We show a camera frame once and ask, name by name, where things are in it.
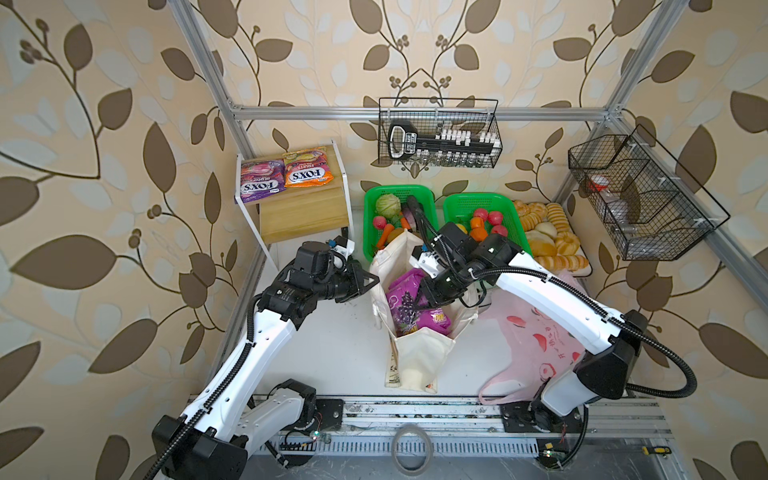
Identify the red apple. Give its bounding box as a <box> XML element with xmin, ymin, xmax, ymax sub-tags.
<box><xmin>487</xmin><ymin>211</ymin><xmax>504</xmax><ymax>228</ymax></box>

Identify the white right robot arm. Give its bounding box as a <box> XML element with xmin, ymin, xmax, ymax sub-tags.
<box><xmin>410</xmin><ymin>225</ymin><xmax>698</xmax><ymax>419</ymax></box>

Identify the green cabbage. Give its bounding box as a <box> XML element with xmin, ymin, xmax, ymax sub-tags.
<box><xmin>375</xmin><ymin>194</ymin><xmax>402</xmax><ymax>220</ymax></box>

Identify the orange fox's candy bag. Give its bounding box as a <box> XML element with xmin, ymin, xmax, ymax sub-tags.
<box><xmin>283</xmin><ymin>147</ymin><xmax>334</xmax><ymax>188</ymax></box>

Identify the white wooden shelf rack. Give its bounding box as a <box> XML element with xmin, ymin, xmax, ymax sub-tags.
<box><xmin>234</xmin><ymin>141</ymin><xmax>355</xmax><ymax>268</ymax></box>

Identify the purple fox's candy bag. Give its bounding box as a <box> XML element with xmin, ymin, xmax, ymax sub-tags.
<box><xmin>240</xmin><ymin>160</ymin><xmax>286</xmax><ymax>203</ymax></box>

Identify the black wire side basket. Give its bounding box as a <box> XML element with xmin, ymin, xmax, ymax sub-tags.
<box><xmin>568</xmin><ymin>124</ymin><xmax>731</xmax><ymax>262</ymax></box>

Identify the purple lot 100 candy bag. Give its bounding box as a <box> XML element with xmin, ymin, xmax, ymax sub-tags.
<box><xmin>387</xmin><ymin>269</ymin><xmax>452</xmax><ymax>337</ymax></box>

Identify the orange carrot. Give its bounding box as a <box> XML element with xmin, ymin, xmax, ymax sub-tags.
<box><xmin>376</xmin><ymin>224</ymin><xmax>396</xmax><ymax>250</ymax></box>

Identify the green fruit basket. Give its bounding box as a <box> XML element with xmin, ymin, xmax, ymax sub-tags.
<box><xmin>442</xmin><ymin>192</ymin><xmax>532</xmax><ymax>253</ymax></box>

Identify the purple eggplant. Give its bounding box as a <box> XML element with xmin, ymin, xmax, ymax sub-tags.
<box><xmin>406</xmin><ymin>195</ymin><xmax>427</xmax><ymax>234</ymax></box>

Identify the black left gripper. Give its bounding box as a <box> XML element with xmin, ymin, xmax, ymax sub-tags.
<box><xmin>311</xmin><ymin>262</ymin><xmax>380</xmax><ymax>303</ymax></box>

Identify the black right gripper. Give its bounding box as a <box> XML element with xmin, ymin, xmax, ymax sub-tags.
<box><xmin>409</xmin><ymin>262</ymin><xmax>469</xmax><ymax>309</ymax></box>

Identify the green vegetable basket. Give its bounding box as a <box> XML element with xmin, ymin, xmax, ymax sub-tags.
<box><xmin>362</xmin><ymin>185</ymin><xmax>439</xmax><ymax>261</ymax></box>

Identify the black white tool set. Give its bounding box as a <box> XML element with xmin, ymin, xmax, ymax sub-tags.
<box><xmin>384</xmin><ymin>121</ymin><xmax>502</xmax><ymax>163</ymax></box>

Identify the bread tray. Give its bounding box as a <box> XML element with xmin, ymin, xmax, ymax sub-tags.
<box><xmin>514</xmin><ymin>200</ymin><xmax>592</xmax><ymax>277</ymax></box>

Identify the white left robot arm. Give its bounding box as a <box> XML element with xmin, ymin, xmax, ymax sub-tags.
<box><xmin>145</xmin><ymin>235</ymin><xmax>379</xmax><ymax>479</ymax></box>

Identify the orange tangerine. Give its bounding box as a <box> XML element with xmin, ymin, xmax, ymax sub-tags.
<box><xmin>470</xmin><ymin>216</ymin><xmax>485</xmax><ymax>230</ymax></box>

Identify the pink plastic bag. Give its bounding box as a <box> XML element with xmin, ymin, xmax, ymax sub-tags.
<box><xmin>478</xmin><ymin>273</ymin><xmax>600</xmax><ymax>405</ymax></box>

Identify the black wire wall basket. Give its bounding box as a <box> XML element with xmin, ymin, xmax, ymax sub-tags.
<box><xmin>377</xmin><ymin>96</ymin><xmax>503</xmax><ymax>169</ymax></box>

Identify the cream floral tote bag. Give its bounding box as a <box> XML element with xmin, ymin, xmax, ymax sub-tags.
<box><xmin>371</xmin><ymin>233</ymin><xmax>479</xmax><ymax>394</ymax></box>

